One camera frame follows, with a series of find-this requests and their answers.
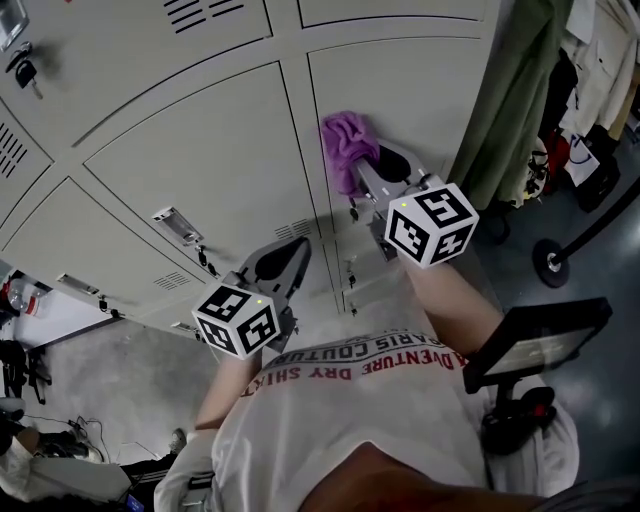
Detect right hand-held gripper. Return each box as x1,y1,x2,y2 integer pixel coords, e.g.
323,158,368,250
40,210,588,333
355,142,480,270

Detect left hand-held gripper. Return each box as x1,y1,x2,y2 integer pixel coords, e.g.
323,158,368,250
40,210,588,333
191,236,312,362

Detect purple knitted cloth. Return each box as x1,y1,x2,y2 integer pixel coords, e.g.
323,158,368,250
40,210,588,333
319,110,382,200

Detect grey metal locker door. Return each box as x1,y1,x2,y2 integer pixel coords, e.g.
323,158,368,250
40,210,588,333
307,34,481,236

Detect grey metal lockers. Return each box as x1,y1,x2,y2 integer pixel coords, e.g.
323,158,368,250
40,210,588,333
0,0,501,341

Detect person's left forearm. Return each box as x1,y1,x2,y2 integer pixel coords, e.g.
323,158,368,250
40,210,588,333
192,349,264,431

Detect person's right forearm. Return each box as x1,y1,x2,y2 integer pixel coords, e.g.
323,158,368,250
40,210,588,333
402,259,504,359

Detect olive green hanging coat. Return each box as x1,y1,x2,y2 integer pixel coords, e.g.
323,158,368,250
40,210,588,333
447,0,574,211

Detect person's white printed T-shirt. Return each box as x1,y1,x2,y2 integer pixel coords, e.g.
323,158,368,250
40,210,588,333
152,317,581,512

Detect red bag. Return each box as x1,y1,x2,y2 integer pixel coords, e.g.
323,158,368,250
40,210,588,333
542,128,571,196

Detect black hanging garment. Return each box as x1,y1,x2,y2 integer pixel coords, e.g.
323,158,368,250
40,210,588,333
539,47,581,146

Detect white paper bag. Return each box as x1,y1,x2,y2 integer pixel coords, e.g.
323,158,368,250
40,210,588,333
564,132,601,186

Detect black monitor screen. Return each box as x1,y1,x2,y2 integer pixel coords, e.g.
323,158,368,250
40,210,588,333
462,297,614,396

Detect cream hanging jacket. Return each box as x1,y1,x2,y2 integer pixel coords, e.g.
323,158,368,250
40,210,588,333
567,0,640,131

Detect person's head and neck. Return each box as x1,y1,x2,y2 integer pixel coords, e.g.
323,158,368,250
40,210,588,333
299,442,551,512

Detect clear plastic water bottle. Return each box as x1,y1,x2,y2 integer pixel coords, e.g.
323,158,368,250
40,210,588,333
7,277,49,319

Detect black folded tripod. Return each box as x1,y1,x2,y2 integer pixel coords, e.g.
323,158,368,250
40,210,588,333
0,337,54,406

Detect white bag with black straps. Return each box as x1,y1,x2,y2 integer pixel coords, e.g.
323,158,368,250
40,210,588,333
522,139,551,201

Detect black stanchion post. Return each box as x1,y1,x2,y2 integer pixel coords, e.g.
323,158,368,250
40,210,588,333
531,184,640,290

